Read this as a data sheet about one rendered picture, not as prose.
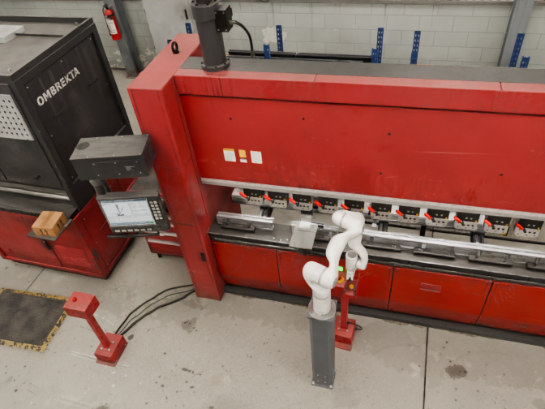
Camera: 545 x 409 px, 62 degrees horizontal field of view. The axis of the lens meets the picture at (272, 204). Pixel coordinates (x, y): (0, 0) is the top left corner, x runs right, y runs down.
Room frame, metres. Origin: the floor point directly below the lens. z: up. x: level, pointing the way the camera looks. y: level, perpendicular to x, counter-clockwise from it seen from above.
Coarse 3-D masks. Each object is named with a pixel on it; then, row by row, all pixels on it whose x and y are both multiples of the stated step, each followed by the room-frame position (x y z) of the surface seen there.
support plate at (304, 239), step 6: (294, 228) 2.58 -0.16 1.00; (312, 228) 2.55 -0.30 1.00; (294, 234) 2.52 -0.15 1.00; (300, 234) 2.51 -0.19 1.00; (306, 234) 2.50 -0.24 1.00; (312, 234) 2.49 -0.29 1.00; (294, 240) 2.45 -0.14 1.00; (300, 240) 2.44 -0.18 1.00; (306, 240) 2.43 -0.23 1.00; (312, 240) 2.42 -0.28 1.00; (294, 246) 2.39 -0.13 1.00; (300, 246) 2.38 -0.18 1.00; (306, 246) 2.37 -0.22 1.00
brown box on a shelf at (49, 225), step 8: (40, 216) 3.00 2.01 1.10; (48, 216) 2.98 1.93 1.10; (56, 216) 2.97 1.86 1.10; (64, 216) 3.01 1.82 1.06; (40, 224) 2.89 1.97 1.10; (48, 224) 2.88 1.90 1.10; (56, 224) 2.89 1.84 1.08; (64, 224) 2.97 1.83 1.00; (32, 232) 2.92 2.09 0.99; (40, 232) 2.86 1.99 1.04; (48, 232) 2.84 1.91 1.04; (56, 232) 2.85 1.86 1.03
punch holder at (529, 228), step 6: (516, 222) 2.12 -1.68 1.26; (522, 222) 2.08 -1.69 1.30; (528, 222) 2.07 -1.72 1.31; (534, 222) 2.05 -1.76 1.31; (540, 222) 2.04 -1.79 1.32; (516, 228) 2.09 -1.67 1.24; (528, 228) 2.06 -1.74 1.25; (534, 228) 2.05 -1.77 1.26; (540, 228) 2.04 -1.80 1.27; (516, 234) 2.08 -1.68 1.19; (522, 234) 2.07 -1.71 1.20; (528, 234) 2.05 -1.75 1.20; (534, 234) 2.04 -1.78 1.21
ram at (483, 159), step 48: (192, 96) 2.85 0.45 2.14; (192, 144) 2.88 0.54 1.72; (240, 144) 2.75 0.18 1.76; (288, 144) 2.63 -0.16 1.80; (336, 144) 2.51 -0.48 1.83; (384, 144) 2.41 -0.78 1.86; (432, 144) 2.31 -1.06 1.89; (480, 144) 2.21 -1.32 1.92; (528, 144) 2.12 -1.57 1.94; (288, 192) 2.64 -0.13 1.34; (384, 192) 2.40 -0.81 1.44; (432, 192) 2.29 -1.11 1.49; (480, 192) 2.19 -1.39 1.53; (528, 192) 2.09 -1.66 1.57
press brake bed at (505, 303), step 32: (224, 256) 2.75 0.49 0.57; (256, 256) 2.64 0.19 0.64; (288, 256) 2.54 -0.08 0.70; (320, 256) 2.45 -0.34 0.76; (256, 288) 2.74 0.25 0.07; (288, 288) 2.57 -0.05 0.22; (384, 288) 2.26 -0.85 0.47; (416, 288) 2.18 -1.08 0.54; (448, 288) 2.10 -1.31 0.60; (480, 288) 2.03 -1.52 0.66; (512, 288) 1.96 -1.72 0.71; (544, 288) 1.89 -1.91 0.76; (416, 320) 2.19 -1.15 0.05; (448, 320) 2.14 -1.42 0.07; (480, 320) 2.02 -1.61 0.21; (512, 320) 1.92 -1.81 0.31; (544, 320) 1.85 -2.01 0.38
